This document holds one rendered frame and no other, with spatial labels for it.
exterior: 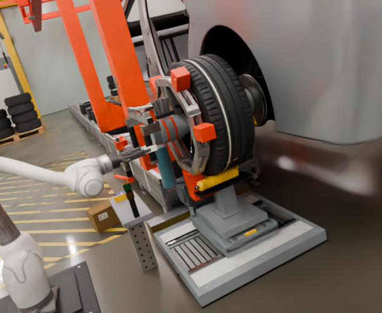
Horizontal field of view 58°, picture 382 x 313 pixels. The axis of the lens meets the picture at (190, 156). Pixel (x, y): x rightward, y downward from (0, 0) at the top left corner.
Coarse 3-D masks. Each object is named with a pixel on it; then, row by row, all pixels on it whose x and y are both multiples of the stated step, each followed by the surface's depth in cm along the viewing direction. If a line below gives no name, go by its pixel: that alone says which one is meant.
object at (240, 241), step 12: (192, 216) 237; (204, 228) 217; (252, 228) 207; (264, 228) 200; (276, 228) 204; (216, 240) 202; (228, 240) 199; (240, 240) 196; (252, 240) 199; (228, 252) 194
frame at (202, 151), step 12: (156, 84) 195; (168, 84) 176; (156, 96) 205; (180, 96) 169; (192, 108) 166; (192, 120) 167; (192, 132) 170; (168, 144) 216; (204, 144) 172; (204, 156) 178; (192, 168) 189; (204, 168) 190
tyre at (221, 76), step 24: (168, 72) 196; (192, 72) 172; (216, 72) 173; (216, 96) 166; (240, 96) 170; (216, 120) 165; (240, 120) 170; (216, 144) 170; (240, 144) 177; (216, 168) 182
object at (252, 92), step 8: (240, 80) 207; (248, 80) 199; (256, 80) 196; (248, 88) 201; (256, 88) 194; (248, 96) 201; (256, 96) 197; (264, 96) 194; (256, 104) 200; (264, 104) 196; (256, 112) 203; (264, 112) 199; (256, 120) 206; (264, 120) 203
